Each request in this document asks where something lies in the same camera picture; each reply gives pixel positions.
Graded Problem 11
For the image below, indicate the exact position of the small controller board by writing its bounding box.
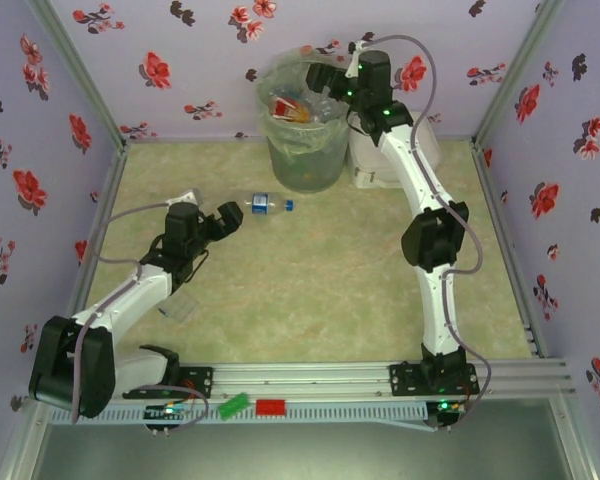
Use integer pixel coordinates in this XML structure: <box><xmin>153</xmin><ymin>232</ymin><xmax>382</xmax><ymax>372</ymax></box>
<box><xmin>143</xmin><ymin>402</ymin><xmax>194</xmax><ymax>437</ymax></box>
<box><xmin>426</xmin><ymin>398</ymin><xmax>470</xmax><ymax>434</ymax></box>

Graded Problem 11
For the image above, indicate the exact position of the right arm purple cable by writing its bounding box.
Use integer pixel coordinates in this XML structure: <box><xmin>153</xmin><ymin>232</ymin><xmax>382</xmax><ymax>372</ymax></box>
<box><xmin>372</xmin><ymin>33</ymin><xmax>494</xmax><ymax>429</ymax></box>

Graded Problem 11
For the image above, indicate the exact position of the red label orange drink bottle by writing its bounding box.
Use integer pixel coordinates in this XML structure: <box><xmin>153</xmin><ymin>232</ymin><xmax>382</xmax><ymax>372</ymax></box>
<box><xmin>271</xmin><ymin>97</ymin><xmax>312</xmax><ymax>125</ymax></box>

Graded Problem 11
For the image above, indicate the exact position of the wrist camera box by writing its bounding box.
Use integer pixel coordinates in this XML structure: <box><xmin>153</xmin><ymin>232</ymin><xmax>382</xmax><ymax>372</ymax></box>
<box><xmin>348</xmin><ymin>40</ymin><xmax>367</xmax><ymax>79</ymax></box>
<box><xmin>167</xmin><ymin>188</ymin><xmax>204</xmax><ymax>207</ymax></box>

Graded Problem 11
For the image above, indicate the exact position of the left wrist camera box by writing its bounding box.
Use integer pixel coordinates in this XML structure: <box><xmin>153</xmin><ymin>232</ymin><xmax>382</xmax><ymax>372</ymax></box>
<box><xmin>167</xmin><ymin>188</ymin><xmax>204</xmax><ymax>207</ymax></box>

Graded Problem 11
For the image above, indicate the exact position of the clear plastic tray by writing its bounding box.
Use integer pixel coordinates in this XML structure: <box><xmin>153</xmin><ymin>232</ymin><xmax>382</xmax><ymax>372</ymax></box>
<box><xmin>158</xmin><ymin>294</ymin><xmax>200</xmax><ymax>324</ymax></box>

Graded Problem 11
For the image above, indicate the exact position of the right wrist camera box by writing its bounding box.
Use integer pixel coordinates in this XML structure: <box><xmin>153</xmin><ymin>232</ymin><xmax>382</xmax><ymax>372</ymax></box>
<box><xmin>348</xmin><ymin>40</ymin><xmax>367</xmax><ymax>79</ymax></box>

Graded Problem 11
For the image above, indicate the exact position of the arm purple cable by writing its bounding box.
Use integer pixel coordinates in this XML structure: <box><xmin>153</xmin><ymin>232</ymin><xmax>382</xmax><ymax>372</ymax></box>
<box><xmin>71</xmin><ymin>199</ymin><xmax>209</xmax><ymax>431</ymax></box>
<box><xmin>372</xmin><ymin>33</ymin><xmax>494</xmax><ymax>429</ymax></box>

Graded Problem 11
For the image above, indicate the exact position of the clear plastic bin liner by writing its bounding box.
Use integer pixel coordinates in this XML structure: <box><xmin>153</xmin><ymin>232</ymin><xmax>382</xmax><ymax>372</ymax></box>
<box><xmin>255</xmin><ymin>45</ymin><xmax>364</xmax><ymax>157</ymax></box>

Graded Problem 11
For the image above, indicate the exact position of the grey mesh waste bin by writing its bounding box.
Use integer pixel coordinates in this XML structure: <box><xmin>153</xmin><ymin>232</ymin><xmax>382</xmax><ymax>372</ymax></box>
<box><xmin>255</xmin><ymin>47</ymin><xmax>362</xmax><ymax>194</ymax></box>

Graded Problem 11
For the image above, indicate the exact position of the white plastic lidded box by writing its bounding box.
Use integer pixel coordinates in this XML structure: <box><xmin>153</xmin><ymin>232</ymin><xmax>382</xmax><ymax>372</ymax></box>
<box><xmin>347</xmin><ymin>110</ymin><xmax>442</xmax><ymax>190</ymax></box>

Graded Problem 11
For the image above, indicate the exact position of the aluminium side rail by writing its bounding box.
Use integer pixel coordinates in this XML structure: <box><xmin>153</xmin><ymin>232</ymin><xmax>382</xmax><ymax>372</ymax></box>
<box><xmin>469</xmin><ymin>139</ymin><xmax>551</xmax><ymax>359</ymax></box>
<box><xmin>52</xmin><ymin>142</ymin><xmax>131</xmax><ymax>364</ymax></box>

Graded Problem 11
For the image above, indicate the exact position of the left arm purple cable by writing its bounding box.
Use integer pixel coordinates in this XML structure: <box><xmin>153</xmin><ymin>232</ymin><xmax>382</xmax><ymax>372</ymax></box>
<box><xmin>71</xmin><ymin>199</ymin><xmax>209</xmax><ymax>431</ymax></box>

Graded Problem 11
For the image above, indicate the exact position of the grey slotted cable duct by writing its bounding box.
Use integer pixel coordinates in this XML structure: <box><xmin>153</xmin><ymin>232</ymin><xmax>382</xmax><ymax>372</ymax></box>
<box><xmin>47</xmin><ymin>403</ymin><xmax>426</xmax><ymax>427</ymax></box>

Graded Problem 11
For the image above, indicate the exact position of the aluminium frame post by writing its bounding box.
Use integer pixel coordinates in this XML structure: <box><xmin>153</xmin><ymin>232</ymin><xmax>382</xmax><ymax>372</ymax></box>
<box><xmin>27</xmin><ymin>0</ymin><xmax>130</xmax><ymax>149</ymax></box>
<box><xmin>549</xmin><ymin>399</ymin><xmax>599</xmax><ymax>480</ymax></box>
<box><xmin>471</xmin><ymin>0</ymin><xmax>566</xmax><ymax>146</ymax></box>
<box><xmin>0</xmin><ymin>399</ymin><xmax>51</xmax><ymax>480</ymax></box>

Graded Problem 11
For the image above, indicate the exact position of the green plastic block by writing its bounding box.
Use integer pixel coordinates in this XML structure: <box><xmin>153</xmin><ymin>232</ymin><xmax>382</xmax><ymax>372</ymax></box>
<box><xmin>218</xmin><ymin>393</ymin><xmax>250</xmax><ymax>419</ymax></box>

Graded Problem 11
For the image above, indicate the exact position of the blue label bottle blue cap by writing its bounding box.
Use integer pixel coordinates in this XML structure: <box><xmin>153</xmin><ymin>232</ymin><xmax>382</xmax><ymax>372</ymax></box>
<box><xmin>243</xmin><ymin>193</ymin><xmax>295</xmax><ymax>215</ymax></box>

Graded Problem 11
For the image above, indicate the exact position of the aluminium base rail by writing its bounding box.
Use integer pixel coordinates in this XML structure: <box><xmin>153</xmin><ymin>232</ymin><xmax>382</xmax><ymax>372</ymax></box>
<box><xmin>29</xmin><ymin>359</ymin><xmax>576</xmax><ymax>401</ymax></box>

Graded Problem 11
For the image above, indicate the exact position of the red plastic block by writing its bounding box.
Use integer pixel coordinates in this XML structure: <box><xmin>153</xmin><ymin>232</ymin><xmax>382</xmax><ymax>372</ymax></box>
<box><xmin>255</xmin><ymin>398</ymin><xmax>287</xmax><ymax>417</ymax></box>

